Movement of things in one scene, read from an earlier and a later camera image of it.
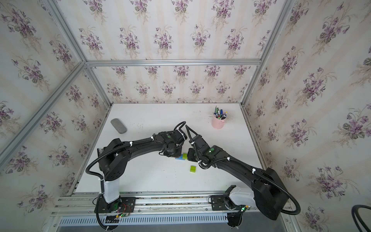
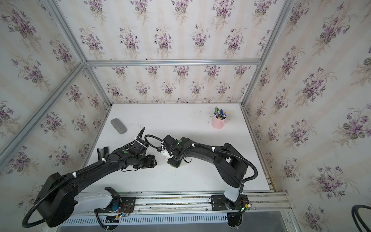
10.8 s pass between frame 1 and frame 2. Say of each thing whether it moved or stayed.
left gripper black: moved
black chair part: stayed
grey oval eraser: stayed
